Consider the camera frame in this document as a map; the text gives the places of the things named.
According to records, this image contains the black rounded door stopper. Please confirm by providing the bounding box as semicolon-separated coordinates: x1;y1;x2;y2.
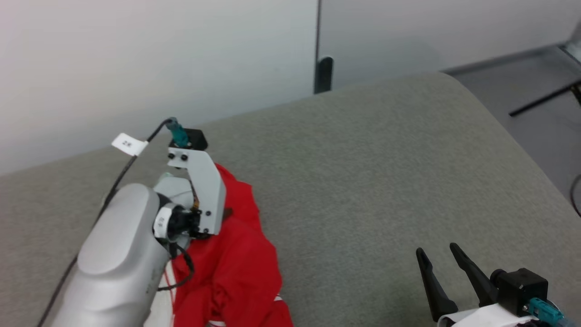
314;57;334;94

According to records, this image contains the thin black floor cable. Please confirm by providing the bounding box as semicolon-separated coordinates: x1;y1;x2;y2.
570;175;581;217

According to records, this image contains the white paper cable tag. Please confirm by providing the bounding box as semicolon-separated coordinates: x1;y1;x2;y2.
111;133;149;156

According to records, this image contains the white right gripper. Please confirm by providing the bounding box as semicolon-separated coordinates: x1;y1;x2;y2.
416;243;539;327

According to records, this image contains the grey metal frame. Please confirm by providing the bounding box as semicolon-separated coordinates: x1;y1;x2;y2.
561;23;581;62

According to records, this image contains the teal right camera connector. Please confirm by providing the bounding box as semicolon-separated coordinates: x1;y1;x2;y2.
522;297;566;327

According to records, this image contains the red and white shirt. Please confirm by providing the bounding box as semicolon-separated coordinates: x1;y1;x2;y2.
144;163;293;327

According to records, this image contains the teal left camera connector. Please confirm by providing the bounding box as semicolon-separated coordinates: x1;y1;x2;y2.
165;117;189;148

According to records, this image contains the grey fabric sofa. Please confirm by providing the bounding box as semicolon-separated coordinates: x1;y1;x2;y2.
0;72;581;327

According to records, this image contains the teal camera connector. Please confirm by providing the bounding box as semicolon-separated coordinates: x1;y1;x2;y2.
165;117;189;148
522;297;566;327

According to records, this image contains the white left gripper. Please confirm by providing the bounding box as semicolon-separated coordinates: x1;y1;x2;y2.
153;147;226;242

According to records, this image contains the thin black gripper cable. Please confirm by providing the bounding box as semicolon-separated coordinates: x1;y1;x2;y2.
158;243;196;291

